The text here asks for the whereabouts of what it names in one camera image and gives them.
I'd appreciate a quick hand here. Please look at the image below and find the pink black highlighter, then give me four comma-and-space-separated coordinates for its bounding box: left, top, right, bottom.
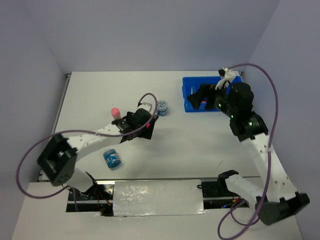
146, 115, 159, 129

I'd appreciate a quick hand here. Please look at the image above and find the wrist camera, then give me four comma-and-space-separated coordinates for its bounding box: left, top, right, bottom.
136, 102, 153, 113
214, 67, 236, 90

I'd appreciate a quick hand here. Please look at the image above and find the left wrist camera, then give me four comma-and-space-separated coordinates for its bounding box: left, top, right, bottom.
136, 102, 153, 113

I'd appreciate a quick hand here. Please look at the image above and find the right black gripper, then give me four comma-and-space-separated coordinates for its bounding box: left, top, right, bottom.
186, 80, 236, 116

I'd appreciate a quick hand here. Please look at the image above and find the blue patterned round jar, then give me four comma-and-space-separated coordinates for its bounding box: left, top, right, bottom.
157, 100, 168, 117

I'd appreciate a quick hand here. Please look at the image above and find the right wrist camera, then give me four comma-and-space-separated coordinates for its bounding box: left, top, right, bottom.
214, 67, 236, 90

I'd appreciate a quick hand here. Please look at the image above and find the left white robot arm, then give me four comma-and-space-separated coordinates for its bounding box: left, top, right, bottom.
37, 108, 159, 200

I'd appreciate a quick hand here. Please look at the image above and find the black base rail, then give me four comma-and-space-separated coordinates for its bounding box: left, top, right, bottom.
65, 179, 242, 217

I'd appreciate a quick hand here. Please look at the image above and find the silver foil plate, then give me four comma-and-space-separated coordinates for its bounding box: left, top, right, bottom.
113, 179, 205, 217

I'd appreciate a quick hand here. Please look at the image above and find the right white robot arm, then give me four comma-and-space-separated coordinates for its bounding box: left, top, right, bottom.
187, 82, 310, 226

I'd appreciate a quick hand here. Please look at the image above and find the blue divided plastic bin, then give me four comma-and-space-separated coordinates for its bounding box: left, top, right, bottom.
182, 76, 253, 119

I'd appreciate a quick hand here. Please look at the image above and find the pink capped eraser bottle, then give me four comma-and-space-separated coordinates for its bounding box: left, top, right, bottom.
111, 107, 122, 120

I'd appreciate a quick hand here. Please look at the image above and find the blue labelled tub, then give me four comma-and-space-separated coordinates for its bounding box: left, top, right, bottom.
103, 149, 122, 169

